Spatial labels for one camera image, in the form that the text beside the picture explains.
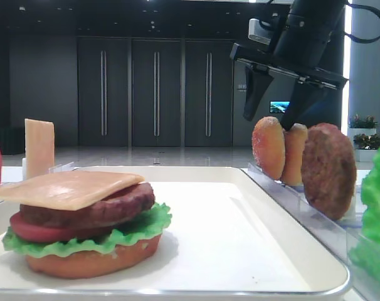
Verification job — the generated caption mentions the clear acrylic rail right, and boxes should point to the clear acrylic rail right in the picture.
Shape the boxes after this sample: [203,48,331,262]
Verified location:
[243,164,380,300]

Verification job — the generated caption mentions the red tomato slice in burger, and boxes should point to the red tomato slice in burger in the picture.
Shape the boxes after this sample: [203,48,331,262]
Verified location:
[9,213,113,243]

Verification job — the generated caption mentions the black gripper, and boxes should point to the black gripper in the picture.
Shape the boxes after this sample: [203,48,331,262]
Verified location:
[230,21,347,130]

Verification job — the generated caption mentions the bottom burger bun half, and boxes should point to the bottom burger bun half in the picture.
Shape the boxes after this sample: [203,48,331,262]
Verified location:
[26,235,161,279]

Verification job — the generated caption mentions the potted plants in white planter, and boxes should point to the potted plants in white planter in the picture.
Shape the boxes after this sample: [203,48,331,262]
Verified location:
[347,114,380,162]

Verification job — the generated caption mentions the upright orange cheese slice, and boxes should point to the upright orange cheese slice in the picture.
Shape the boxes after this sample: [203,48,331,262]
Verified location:
[24,119,55,179]

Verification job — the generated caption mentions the upright bun half right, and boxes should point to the upright bun half right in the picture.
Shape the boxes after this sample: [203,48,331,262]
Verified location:
[280,123,308,186]

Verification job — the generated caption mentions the sesame top bun half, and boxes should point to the sesame top bun half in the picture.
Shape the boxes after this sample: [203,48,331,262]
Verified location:
[251,116,285,180]

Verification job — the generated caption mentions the orange cheese slice on burger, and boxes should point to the orange cheese slice on burger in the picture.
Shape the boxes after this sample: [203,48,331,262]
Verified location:
[0,171,144,211]

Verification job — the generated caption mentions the upright brown meat patty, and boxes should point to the upright brown meat patty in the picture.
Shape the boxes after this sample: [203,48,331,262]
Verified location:
[301,123,357,220]

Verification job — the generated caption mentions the brown meat patty in burger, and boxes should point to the brown meat patty in burger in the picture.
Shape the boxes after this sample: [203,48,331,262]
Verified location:
[20,182,155,229]

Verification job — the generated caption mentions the upright green lettuce leaf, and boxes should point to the upright green lettuce leaf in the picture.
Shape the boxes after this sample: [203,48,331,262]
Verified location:
[349,148,380,284]

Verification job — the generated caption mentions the white rectangular tray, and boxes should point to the white rectangular tray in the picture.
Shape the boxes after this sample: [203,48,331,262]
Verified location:
[0,166,351,300]

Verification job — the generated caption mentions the white pusher block cheese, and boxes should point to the white pusher block cheese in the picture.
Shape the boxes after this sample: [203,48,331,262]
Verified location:
[21,157,26,180]

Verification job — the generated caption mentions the dark triple door panels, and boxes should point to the dark triple door panels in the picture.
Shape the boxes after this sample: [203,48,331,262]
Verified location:
[78,38,233,147]

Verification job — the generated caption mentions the black camera cable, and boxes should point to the black camera cable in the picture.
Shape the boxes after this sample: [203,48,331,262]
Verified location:
[342,0,380,45]

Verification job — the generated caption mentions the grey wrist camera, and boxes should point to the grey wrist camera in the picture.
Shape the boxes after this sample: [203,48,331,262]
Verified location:
[248,17,283,45]

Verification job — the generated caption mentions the green lettuce leaf in burger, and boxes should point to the green lettuce leaf in burger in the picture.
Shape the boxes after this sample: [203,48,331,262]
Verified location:
[2,203,172,258]

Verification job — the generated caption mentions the small wall display screen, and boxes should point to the small wall display screen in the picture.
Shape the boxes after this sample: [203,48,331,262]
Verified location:
[270,101,290,114]

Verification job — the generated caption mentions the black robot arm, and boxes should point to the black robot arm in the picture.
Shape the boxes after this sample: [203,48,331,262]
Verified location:
[230,1,346,130]

